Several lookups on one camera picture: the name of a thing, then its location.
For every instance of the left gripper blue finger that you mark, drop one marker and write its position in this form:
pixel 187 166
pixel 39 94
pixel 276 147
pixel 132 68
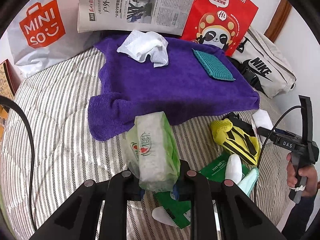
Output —
pixel 176 191

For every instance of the green sachet packet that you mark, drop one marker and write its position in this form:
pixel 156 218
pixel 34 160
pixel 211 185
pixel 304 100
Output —
pixel 197 189

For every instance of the green tissue pack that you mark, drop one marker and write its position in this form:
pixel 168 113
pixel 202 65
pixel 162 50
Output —
pixel 151 152

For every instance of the white sponge block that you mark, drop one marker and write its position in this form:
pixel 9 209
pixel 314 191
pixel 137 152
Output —
pixel 261 125

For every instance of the yellow black pouch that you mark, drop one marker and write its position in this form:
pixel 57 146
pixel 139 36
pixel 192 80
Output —
pixel 237 137

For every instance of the teal knitted cloth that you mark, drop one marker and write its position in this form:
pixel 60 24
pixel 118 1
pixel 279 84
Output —
pixel 213 66

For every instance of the white paper towel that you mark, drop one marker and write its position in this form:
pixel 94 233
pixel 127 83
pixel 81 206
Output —
pixel 139 46

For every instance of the right forearm dark sleeve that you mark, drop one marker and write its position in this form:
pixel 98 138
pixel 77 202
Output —
pixel 295 227

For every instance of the white Nike waist bag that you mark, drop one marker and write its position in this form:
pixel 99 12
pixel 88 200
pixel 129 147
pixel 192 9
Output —
pixel 263 65

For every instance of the purple towel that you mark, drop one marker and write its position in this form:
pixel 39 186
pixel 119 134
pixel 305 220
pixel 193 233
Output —
pixel 182 89

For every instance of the striped quilted mattress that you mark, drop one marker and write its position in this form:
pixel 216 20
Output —
pixel 55 102

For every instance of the red panda paper bag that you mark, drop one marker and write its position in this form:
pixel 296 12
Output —
pixel 222 23

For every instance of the folded newspaper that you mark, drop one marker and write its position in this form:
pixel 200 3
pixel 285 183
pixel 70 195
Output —
pixel 161 16

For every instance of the brown patterned book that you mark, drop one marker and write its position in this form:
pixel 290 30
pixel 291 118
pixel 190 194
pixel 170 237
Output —
pixel 7 87

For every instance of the white Miniso plastic bag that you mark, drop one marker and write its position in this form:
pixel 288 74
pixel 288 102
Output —
pixel 44 33

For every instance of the brown wooden door frame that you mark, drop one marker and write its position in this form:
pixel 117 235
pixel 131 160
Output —
pixel 278 20

